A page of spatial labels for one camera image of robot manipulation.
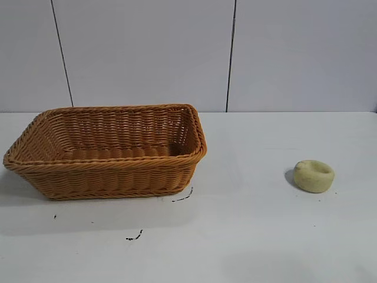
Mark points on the pale yellow round pastry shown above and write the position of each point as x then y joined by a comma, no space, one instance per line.
314,176

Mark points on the brown woven wicker basket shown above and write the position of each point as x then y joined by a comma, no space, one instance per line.
103,165

